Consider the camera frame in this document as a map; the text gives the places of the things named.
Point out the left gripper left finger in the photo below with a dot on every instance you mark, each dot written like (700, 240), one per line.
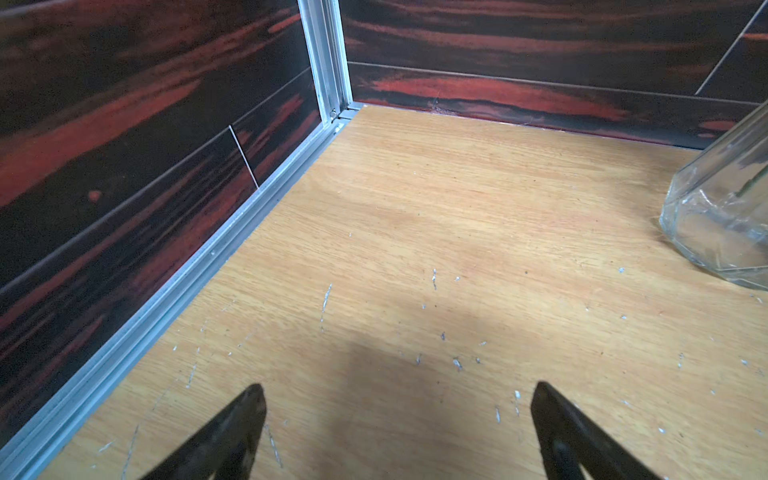
(225, 447)

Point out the clear glass vase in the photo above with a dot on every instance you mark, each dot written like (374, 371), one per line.
(715, 211)

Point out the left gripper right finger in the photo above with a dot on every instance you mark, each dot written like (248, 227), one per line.
(573, 446)

